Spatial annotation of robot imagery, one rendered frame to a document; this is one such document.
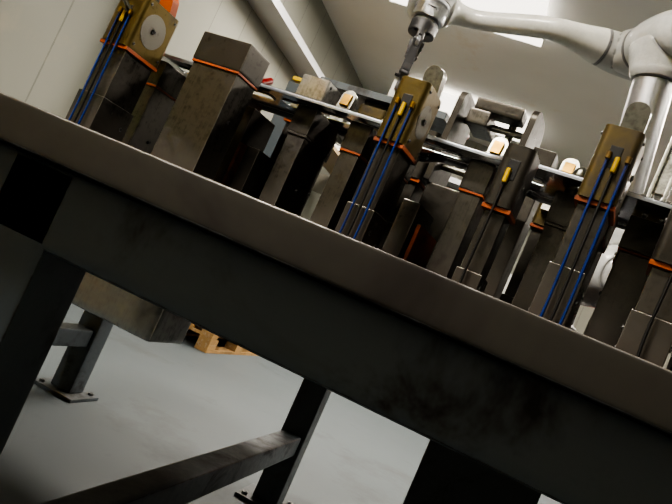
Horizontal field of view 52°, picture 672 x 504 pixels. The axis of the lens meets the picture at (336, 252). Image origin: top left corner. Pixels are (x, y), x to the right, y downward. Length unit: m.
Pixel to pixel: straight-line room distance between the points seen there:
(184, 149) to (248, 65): 0.21
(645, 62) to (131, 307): 1.40
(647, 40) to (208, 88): 1.09
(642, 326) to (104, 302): 0.73
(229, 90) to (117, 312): 0.57
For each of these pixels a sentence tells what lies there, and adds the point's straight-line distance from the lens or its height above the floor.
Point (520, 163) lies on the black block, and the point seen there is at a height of 0.96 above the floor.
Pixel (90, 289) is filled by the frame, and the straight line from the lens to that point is 0.97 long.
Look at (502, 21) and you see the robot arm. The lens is 2.06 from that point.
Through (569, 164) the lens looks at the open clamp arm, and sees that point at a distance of 1.49.
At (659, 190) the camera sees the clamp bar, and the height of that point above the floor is 1.09.
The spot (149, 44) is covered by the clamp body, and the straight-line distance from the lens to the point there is 1.56.
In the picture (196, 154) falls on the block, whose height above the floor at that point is 0.79.
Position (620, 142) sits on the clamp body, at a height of 1.02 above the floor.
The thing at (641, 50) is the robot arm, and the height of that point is 1.51.
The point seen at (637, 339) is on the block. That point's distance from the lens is 1.04.
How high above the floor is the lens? 0.65
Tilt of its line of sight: 3 degrees up
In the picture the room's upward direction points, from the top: 24 degrees clockwise
